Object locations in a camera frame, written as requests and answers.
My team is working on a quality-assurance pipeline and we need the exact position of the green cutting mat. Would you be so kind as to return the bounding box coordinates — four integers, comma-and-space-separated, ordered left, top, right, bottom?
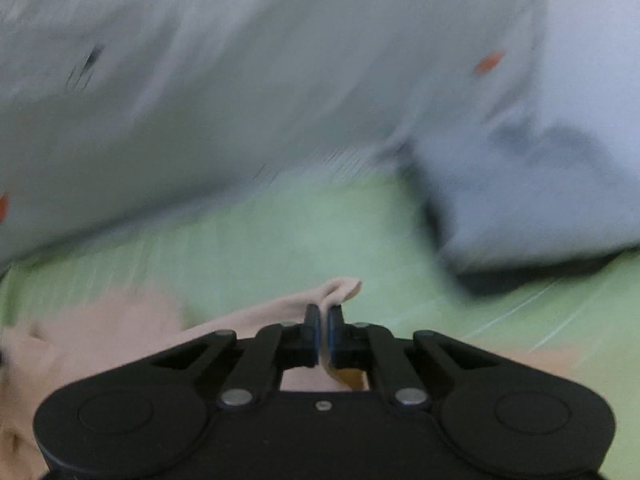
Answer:
1, 174, 639, 479

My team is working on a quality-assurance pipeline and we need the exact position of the grey crumpled cloth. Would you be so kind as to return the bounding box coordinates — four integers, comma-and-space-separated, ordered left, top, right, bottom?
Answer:
390, 0, 639, 294

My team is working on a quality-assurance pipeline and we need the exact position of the beige long-sleeve garment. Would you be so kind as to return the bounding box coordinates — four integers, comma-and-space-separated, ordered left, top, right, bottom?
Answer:
1, 278, 615, 479

